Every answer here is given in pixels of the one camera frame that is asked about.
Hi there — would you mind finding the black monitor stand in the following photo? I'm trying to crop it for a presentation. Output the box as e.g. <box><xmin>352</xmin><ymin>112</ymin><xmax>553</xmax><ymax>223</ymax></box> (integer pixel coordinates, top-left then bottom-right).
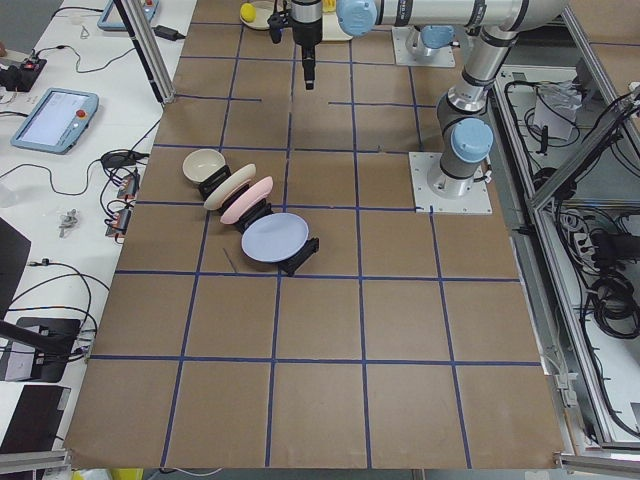
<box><xmin>1</xmin><ymin>221</ymin><xmax>80</xmax><ymax>383</ymax></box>

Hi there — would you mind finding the aluminium frame post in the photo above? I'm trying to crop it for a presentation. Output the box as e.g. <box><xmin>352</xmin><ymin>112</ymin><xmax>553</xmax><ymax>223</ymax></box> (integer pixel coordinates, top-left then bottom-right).
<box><xmin>114</xmin><ymin>0</ymin><xmax>176</xmax><ymax>105</ymax></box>

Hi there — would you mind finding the yellow round bread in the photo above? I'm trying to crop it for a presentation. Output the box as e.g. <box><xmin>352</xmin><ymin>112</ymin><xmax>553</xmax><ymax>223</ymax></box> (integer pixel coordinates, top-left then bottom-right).
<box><xmin>240</xmin><ymin>2</ymin><xmax>257</xmax><ymax>23</ymax></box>

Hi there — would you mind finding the brown paper table mat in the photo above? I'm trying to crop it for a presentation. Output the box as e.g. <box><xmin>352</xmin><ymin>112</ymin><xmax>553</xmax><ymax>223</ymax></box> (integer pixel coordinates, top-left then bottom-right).
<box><xmin>66</xmin><ymin>1</ymin><xmax>564</xmax><ymax>469</ymax></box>

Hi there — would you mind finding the black electronics box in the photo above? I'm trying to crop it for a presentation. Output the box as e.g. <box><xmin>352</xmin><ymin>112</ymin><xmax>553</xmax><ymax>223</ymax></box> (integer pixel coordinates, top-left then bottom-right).
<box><xmin>1</xmin><ymin>59</ymin><xmax>47</xmax><ymax>92</ymax></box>

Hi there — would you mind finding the blue plate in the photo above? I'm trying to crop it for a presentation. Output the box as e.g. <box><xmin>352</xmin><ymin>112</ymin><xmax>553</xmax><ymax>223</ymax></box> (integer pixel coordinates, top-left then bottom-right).
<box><xmin>241</xmin><ymin>213</ymin><xmax>309</xmax><ymax>263</ymax></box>

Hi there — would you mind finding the beige bowl at top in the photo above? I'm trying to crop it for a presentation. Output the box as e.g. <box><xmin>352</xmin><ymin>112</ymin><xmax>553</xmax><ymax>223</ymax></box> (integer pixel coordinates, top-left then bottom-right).
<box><xmin>240</xmin><ymin>1</ymin><xmax>274</xmax><ymax>31</ymax></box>

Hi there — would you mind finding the black power adapter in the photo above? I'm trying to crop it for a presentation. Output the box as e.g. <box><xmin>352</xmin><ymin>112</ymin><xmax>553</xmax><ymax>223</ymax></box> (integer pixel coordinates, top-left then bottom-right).
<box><xmin>153</xmin><ymin>25</ymin><xmax>186</xmax><ymax>41</ymax></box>

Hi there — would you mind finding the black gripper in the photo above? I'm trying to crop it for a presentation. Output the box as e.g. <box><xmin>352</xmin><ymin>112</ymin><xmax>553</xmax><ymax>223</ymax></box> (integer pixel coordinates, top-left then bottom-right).
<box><xmin>291</xmin><ymin>0</ymin><xmax>321</xmax><ymax>90</ymax></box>

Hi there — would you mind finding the teach pendant tablet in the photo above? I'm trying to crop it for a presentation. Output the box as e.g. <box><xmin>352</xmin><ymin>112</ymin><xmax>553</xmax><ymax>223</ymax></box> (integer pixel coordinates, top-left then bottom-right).
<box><xmin>97</xmin><ymin>0</ymin><xmax>162</xmax><ymax>32</ymax></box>
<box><xmin>10</xmin><ymin>88</ymin><xmax>99</xmax><ymax>154</ymax></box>

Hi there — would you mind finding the black mouse-like device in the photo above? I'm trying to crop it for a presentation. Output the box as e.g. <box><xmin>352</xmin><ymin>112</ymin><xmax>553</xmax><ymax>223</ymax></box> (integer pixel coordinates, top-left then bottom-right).
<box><xmin>100</xmin><ymin>150</ymin><xmax>149</xmax><ymax>169</ymax></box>

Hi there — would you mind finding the far teach pendant tablet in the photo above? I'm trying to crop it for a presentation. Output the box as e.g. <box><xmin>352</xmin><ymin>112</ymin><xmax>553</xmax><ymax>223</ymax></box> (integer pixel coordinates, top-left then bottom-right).
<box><xmin>97</xmin><ymin>0</ymin><xmax>162</xmax><ymax>32</ymax></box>

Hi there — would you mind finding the cream plate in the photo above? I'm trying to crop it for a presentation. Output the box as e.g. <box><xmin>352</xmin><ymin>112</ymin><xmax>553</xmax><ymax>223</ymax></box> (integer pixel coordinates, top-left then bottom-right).
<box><xmin>204</xmin><ymin>163</ymin><xmax>256</xmax><ymax>210</ymax></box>

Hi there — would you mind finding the metal screws pile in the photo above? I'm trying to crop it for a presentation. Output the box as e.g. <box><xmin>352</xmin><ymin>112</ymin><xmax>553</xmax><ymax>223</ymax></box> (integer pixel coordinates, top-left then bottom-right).
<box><xmin>58</xmin><ymin>209</ymin><xmax>79</xmax><ymax>238</ymax></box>

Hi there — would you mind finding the white paper cup bag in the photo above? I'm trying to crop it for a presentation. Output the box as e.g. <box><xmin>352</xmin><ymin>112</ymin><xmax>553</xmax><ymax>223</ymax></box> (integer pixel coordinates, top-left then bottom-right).
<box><xmin>533</xmin><ymin>81</ymin><xmax>582</xmax><ymax>140</ymax></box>

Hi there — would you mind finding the black dish rack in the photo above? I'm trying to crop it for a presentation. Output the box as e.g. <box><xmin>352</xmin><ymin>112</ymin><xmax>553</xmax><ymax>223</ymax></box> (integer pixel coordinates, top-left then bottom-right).
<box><xmin>198</xmin><ymin>165</ymin><xmax>320</xmax><ymax>276</ymax></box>

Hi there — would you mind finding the cream bowl in rack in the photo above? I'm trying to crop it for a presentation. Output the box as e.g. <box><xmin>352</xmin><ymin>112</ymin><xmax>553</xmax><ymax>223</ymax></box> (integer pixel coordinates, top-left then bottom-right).
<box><xmin>182</xmin><ymin>149</ymin><xmax>226</xmax><ymax>184</ymax></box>

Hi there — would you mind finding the pink plate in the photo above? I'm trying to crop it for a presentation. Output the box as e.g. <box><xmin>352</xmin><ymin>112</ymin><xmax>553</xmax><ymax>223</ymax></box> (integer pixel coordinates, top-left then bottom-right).
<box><xmin>220</xmin><ymin>176</ymin><xmax>273</xmax><ymax>225</ymax></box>

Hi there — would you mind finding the near teach pendant tablet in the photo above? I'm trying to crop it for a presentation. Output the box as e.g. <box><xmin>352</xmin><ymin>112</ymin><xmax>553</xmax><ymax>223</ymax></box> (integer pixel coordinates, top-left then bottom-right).
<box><xmin>10</xmin><ymin>88</ymin><xmax>99</xmax><ymax>154</ymax></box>

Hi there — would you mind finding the cream tray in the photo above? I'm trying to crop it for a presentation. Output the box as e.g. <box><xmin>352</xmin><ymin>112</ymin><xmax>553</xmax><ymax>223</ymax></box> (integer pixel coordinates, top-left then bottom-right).
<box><xmin>321</xmin><ymin>3</ymin><xmax>351</xmax><ymax>42</ymax></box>

